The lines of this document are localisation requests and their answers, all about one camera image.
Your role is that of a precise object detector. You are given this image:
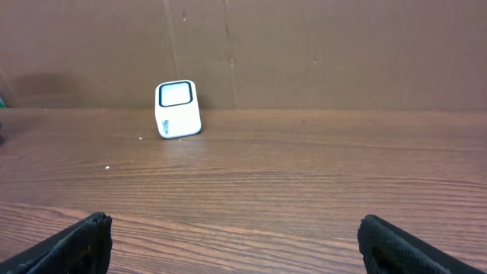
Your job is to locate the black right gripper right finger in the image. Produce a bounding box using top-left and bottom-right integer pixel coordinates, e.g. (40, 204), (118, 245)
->
(357, 215), (485, 274)

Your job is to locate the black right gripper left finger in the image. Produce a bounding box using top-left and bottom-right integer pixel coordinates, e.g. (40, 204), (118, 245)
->
(1, 212), (113, 274)

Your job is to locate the white barcode scanner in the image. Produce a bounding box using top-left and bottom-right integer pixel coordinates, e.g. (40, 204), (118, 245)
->
(154, 79), (202, 139)

